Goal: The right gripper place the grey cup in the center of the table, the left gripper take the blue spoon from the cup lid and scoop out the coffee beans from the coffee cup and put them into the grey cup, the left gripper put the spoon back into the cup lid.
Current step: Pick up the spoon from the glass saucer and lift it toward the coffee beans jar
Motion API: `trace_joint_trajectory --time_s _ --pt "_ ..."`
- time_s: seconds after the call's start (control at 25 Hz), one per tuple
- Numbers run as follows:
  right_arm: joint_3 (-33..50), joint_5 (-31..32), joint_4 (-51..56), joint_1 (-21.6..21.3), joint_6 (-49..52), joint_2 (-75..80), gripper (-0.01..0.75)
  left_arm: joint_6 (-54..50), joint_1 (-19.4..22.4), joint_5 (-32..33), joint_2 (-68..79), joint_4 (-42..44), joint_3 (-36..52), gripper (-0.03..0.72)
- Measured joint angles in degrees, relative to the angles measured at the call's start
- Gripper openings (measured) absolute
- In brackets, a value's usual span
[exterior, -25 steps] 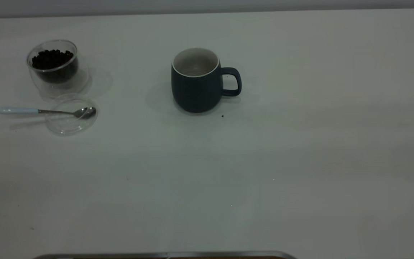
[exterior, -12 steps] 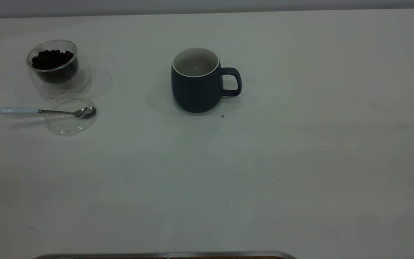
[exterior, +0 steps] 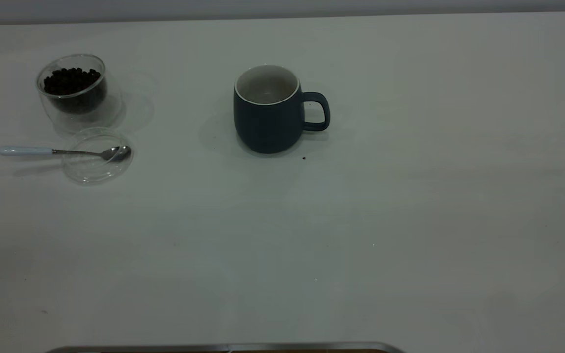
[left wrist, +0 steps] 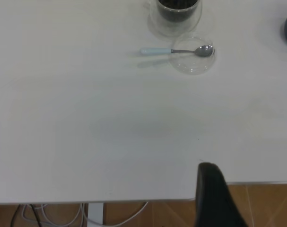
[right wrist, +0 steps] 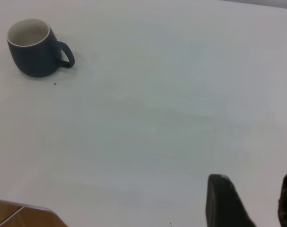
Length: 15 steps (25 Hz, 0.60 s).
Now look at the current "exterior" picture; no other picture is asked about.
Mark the clear round glass lid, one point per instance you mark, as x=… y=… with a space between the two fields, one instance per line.
x=97 y=171

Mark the clear double-wall glass jar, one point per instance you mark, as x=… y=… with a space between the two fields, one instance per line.
x=79 y=110

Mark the coffee beans in glass jar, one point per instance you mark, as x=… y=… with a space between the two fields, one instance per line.
x=71 y=83

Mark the dark grey ceramic mug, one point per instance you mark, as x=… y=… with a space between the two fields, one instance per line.
x=268 y=125

